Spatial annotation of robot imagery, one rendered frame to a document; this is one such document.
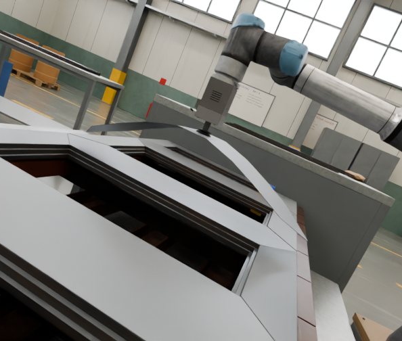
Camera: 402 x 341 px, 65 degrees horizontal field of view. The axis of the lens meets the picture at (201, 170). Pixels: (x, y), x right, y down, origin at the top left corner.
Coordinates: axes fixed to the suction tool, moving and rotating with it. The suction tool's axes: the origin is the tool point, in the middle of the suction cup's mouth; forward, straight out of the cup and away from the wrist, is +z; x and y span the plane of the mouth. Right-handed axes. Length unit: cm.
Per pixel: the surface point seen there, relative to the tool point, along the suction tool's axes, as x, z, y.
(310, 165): 40, -3, -79
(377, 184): 340, -7, -840
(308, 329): 33.8, 18.2, 31.1
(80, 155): -27.5, 16.8, 5.4
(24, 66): -605, 71, -627
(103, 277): 4, 16, 48
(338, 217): 62, 15, -77
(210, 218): 11.0, 15.9, 8.3
